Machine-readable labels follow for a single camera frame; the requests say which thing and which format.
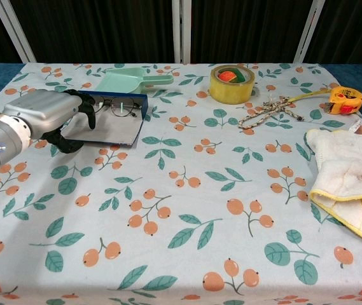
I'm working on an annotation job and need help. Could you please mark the black framed eyeglasses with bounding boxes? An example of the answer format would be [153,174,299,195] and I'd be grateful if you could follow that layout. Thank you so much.
[93,97,142,118]

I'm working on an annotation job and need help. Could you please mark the white cloth with yellow border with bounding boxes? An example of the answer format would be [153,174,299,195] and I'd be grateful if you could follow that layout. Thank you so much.
[305,119,362,252]

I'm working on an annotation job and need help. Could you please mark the blue grey shallow box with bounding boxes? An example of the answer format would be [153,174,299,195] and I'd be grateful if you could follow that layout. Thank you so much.
[61,90,149,149]

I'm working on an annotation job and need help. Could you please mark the fruit and leaf print tablecloth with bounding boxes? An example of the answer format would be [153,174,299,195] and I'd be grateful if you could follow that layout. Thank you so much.
[0,62,362,305]

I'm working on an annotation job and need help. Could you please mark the silver black-fingered left robot hand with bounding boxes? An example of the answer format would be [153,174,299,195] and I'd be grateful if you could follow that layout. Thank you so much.
[2,88,97,155]

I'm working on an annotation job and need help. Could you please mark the black curtain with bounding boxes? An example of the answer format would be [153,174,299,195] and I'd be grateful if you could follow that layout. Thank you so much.
[0,0,362,64]

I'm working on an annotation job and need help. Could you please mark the clear yellowish packing tape roll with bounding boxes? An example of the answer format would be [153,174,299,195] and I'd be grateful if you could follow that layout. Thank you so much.
[209,64,256,105]

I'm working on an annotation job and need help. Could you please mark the mint green plastic dustpan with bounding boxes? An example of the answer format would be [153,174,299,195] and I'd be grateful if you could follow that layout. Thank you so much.
[95,67,174,95]

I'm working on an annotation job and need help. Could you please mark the white metal frame post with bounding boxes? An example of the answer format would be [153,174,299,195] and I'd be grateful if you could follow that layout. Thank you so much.
[293,0,326,64]
[0,0,37,64]
[171,0,191,64]

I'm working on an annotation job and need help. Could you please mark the braided beige rope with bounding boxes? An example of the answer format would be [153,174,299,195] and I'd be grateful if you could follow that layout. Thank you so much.
[237,97,305,130]

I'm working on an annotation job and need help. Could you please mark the yellow tape measure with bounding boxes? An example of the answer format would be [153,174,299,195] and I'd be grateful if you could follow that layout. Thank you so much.
[290,86,362,115]

